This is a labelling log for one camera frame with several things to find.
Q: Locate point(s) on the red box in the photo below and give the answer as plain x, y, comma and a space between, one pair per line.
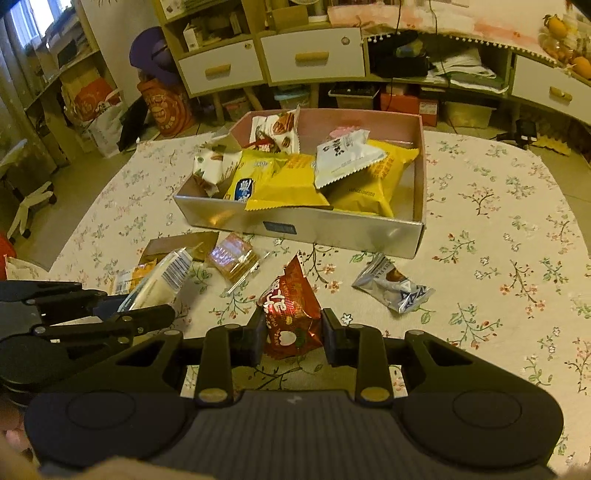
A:
406, 105

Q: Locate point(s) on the narrow white cabinet drawer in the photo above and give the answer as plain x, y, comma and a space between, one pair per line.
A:
203, 76

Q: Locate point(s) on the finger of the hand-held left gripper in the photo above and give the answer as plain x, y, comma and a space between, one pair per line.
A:
55, 291
115, 325

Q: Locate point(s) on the bag of oranges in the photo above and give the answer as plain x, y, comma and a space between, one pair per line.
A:
568, 41

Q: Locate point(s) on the small yellow blue-label packet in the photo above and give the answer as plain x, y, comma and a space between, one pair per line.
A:
242, 187

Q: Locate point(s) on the stack of papers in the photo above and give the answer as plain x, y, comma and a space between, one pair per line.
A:
466, 69

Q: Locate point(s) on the clear plastic storage box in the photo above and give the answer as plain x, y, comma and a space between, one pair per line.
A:
468, 115

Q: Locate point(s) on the white office chair base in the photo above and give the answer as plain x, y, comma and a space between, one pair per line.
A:
27, 203

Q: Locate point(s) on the small white carton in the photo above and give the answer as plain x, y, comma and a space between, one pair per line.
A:
191, 36

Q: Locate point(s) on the white green nut packet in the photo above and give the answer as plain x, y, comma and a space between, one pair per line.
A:
161, 277
277, 127
212, 164

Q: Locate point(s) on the wooden drawer cabinet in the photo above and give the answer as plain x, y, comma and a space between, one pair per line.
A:
247, 18

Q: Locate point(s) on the white black-print snack packet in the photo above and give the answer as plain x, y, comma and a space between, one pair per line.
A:
341, 159

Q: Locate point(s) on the floral tablecloth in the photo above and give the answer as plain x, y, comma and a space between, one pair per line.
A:
485, 277

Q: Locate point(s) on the white desk drawer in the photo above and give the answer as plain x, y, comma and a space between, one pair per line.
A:
531, 83

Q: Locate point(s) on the brown cardboard carton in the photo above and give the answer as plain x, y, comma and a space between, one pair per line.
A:
288, 16

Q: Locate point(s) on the purple hat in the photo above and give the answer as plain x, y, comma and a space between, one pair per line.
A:
152, 53

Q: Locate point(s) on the pink table runner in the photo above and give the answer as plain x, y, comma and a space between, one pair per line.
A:
461, 18

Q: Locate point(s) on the brown paper card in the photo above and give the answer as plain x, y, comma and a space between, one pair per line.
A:
171, 247

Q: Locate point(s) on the yellow scalloped mat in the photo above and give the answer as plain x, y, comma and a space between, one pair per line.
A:
554, 144

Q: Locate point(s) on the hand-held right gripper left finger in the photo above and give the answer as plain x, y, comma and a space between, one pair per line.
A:
258, 337

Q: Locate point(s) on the orange printed bag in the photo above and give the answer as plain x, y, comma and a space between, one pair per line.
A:
164, 106

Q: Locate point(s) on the clear orange snack packet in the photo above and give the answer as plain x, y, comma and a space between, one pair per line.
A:
233, 256

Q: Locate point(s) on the clear bin black lid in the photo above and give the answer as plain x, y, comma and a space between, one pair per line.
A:
353, 96

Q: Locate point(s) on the teal plastic bin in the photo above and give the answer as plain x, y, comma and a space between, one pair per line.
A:
291, 99

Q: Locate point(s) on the small orange snack packet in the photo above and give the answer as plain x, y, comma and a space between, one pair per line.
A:
129, 279

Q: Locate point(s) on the blue silver snack packet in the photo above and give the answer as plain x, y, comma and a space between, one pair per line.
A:
392, 288

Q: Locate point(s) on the silver cardboard box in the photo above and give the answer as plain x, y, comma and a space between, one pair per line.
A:
351, 235

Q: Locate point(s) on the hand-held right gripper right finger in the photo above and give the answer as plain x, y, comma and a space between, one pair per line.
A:
334, 341

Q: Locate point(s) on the yellow snack packet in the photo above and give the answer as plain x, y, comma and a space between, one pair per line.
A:
286, 184
369, 189

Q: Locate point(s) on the red white shopping bag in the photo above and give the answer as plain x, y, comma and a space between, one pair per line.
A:
99, 115

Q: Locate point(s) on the wide white cabinet drawer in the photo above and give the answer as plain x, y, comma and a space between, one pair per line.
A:
286, 69

